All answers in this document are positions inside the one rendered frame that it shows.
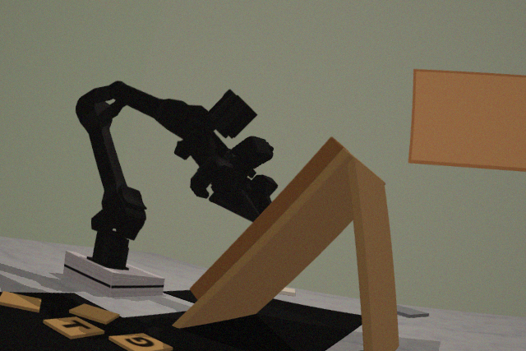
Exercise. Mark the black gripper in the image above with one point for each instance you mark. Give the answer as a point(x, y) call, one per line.
point(233, 191)

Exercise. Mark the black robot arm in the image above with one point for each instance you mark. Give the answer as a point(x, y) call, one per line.
point(122, 206)

